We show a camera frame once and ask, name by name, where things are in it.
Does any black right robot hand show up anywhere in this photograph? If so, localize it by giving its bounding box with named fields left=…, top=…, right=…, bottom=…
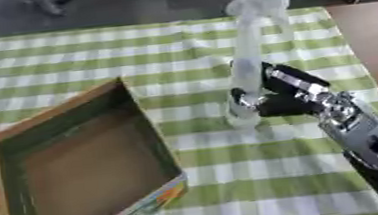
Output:
left=227, top=54, right=336, bottom=124

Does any tan cardboard box green inside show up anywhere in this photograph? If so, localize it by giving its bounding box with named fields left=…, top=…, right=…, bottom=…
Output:
left=0, top=70, right=193, bottom=215

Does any clear plastic bottle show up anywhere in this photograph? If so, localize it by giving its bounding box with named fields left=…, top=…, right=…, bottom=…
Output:
left=211, top=0, right=317, bottom=131

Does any grey tripod leg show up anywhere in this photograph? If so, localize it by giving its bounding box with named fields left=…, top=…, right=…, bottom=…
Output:
left=21, top=0, right=80, bottom=20

